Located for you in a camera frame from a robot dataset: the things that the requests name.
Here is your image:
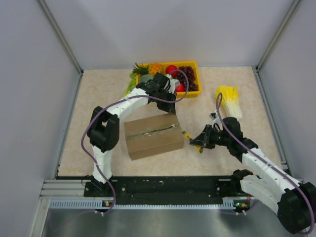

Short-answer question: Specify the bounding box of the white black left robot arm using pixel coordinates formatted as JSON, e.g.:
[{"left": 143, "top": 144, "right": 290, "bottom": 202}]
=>
[{"left": 86, "top": 73, "right": 180, "bottom": 196}]

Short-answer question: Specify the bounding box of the green cantaloupe melon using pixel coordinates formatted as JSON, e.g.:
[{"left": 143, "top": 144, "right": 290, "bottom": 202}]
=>
[{"left": 139, "top": 74, "right": 154, "bottom": 83}]

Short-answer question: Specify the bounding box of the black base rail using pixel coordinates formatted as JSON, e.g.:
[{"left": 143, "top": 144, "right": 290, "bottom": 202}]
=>
[{"left": 83, "top": 176, "right": 249, "bottom": 205}]

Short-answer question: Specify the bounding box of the pineapple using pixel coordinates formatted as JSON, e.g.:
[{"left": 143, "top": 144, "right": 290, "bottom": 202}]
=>
[{"left": 132, "top": 63, "right": 164, "bottom": 76}]

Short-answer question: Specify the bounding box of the green white leek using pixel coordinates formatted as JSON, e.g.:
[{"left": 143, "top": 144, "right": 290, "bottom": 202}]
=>
[{"left": 122, "top": 73, "right": 136, "bottom": 97}]

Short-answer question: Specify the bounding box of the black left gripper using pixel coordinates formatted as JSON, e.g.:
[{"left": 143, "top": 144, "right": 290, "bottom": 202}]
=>
[{"left": 155, "top": 89, "right": 176, "bottom": 115}]

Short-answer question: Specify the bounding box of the yellow plastic fruit tray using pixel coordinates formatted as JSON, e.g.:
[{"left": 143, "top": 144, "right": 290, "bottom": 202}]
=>
[{"left": 136, "top": 61, "right": 201, "bottom": 98}]

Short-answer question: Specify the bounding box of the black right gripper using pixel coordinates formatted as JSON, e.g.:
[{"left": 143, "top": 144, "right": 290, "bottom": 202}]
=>
[{"left": 191, "top": 124, "right": 231, "bottom": 149}]

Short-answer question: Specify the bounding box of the yellow napa cabbage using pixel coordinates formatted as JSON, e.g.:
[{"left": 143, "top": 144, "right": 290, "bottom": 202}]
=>
[{"left": 215, "top": 85, "right": 242, "bottom": 120}]

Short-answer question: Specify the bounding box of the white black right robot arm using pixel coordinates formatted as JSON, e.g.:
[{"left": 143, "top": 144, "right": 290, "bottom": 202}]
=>
[{"left": 190, "top": 117, "right": 316, "bottom": 234}]

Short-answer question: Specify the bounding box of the red apple front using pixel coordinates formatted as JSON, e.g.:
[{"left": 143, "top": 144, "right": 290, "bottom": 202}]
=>
[{"left": 175, "top": 83, "right": 185, "bottom": 93}]

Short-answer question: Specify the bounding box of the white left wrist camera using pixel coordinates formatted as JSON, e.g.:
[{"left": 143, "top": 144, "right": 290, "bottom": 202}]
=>
[{"left": 168, "top": 75, "right": 180, "bottom": 90}]

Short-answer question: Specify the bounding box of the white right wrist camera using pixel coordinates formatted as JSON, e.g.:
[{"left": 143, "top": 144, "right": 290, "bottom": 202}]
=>
[{"left": 209, "top": 112, "right": 221, "bottom": 130}]

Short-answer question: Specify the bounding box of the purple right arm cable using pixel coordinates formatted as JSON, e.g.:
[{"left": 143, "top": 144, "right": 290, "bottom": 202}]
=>
[{"left": 216, "top": 92, "right": 313, "bottom": 234}]

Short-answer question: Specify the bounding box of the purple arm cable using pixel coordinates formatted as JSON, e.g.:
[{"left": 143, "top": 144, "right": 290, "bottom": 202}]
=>
[
  {"left": 216, "top": 92, "right": 313, "bottom": 234},
  {"left": 80, "top": 70, "right": 190, "bottom": 215}
]

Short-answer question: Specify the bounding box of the white slotted cable duct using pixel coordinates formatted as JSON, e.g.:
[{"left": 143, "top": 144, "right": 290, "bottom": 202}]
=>
[{"left": 49, "top": 197, "right": 250, "bottom": 210}]

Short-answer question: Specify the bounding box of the red apple rear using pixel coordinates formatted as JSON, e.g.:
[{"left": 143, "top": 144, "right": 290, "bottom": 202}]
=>
[{"left": 165, "top": 65, "right": 178, "bottom": 77}]

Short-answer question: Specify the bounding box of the purple grape bunch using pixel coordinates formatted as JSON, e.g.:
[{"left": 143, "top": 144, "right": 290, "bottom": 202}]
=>
[{"left": 176, "top": 66, "right": 198, "bottom": 92}]

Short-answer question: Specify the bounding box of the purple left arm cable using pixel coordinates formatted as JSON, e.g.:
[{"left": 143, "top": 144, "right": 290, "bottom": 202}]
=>
[{"left": 80, "top": 70, "right": 190, "bottom": 215}]

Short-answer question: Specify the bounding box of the red apple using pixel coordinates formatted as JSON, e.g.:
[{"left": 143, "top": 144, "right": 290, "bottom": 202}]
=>
[
  {"left": 175, "top": 83, "right": 185, "bottom": 93},
  {"left": 165, "top": 65, "right": 178, "bottom": 77}
]

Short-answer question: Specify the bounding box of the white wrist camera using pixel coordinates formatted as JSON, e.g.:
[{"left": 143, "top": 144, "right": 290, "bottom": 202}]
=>
[
  {"left": 209, "top": 112, "right": 221, "bottom": 130},
  {"left": 168, "top": 75, "right": 180, "bottom": 90}
]

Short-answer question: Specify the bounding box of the brown cardboard express box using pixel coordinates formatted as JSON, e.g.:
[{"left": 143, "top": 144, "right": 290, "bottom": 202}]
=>
[{"left": 123, "top": 114, "right": 184, "bottom": 160}]

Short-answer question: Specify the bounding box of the yellow utility knife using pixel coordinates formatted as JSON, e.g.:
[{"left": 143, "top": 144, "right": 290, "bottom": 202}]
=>
[{"left": 182, "top": 130, "right": 203, "bottom": 154}]

